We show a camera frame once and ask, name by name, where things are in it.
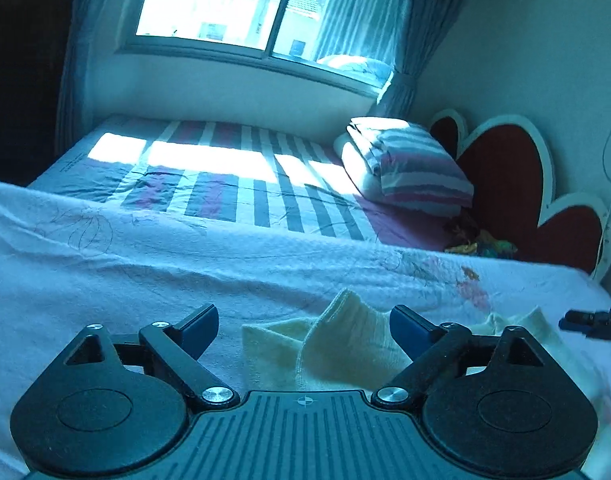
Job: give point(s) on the floral bed sheet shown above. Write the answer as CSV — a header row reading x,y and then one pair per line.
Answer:
x,y
135,280

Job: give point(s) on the dark wooden wardrobe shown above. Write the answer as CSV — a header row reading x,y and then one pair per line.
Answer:
x,y
20,60

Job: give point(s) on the colourful crumpled cloth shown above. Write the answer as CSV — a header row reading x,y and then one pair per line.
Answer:
x,y
480,249

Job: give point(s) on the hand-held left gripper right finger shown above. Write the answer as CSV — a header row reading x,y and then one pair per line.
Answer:
x,y
408,327

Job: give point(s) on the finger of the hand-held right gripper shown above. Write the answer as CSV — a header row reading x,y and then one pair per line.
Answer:
x,y
585,321

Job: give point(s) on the cream knit sweater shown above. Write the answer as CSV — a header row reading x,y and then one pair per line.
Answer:
x,y
345,345

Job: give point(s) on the folded white quilt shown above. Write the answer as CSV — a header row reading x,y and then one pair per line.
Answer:
x,y
358,160

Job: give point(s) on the striped bed mattress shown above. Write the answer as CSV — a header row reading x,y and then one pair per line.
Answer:
x,y
225,180

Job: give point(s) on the blue window curtain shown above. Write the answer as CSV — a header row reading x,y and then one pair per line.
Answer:
x,y
85,50
425,20

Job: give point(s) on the red heart-shaped headboard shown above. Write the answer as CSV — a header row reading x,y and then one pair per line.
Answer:
x,y
505,185

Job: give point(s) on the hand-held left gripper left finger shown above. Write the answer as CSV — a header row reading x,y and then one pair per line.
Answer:
x,y
201,324

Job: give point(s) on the window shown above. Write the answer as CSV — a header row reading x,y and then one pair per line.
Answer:
x,y
225,5

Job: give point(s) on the striped pillow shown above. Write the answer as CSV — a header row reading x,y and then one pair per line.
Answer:
x,y
425,170

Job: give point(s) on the bedding on windowsill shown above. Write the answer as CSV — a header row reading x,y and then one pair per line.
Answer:
x,y
353,66

